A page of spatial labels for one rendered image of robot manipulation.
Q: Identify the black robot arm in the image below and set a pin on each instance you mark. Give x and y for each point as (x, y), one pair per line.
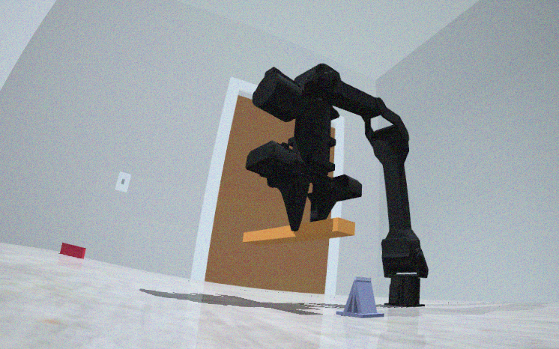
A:
(310, 99)

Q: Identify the orange bar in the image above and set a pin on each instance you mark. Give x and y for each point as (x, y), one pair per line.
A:
(317, 230)

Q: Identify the red rectangular block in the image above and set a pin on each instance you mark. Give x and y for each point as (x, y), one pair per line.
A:
(71, 250)

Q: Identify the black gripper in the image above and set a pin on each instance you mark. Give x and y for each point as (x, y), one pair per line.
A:
(307, 162)

